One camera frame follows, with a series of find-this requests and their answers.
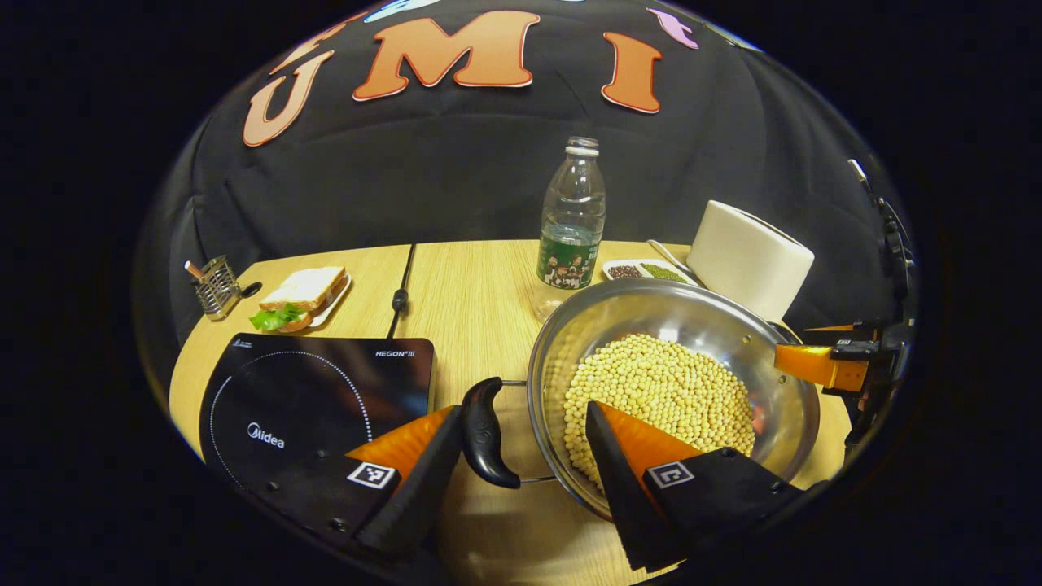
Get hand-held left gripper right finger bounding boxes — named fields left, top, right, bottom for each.
left=584, top=400, right=827, bottom=573

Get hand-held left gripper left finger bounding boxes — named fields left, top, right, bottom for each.
left=244, top=405, right=465, bottom=562

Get large pile of yellow soybeans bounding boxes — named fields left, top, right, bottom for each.
left=562, top=332, right=758, bottom=493

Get black induction cooktop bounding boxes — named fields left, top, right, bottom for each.
left=198, top=332, right=436, bottom=497

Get stainless steel pot black handles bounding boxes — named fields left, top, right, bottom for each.
left=460, top=277, right=821, bottom=522

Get white toaster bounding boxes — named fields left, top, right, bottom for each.
left=686, top=200, right=815, bottom=324

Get white spoon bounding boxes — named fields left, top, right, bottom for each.
left=647, top=239, right=693, bottom=276

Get white divided dish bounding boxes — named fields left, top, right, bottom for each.
left=601, top=258, right=701, bottom=287

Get small white plate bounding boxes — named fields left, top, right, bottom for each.
left=305, top=273, right=353, bottom=329

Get sandwich with lettuce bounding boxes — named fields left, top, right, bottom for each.
left=248, top=266, right=347, bottom=333

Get clear plastic bottle green label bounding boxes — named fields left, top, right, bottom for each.
left=531, top=136, right=607, bottom=324

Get black backdrop cloth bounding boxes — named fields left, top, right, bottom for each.
left=134, top=0, right=921, bottom=343

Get black power cable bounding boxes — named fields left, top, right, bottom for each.
left=385, top=243, right=418, bottom=339

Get small wire basket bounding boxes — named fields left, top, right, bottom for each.
left=186, top=255, right=263, bottom=321

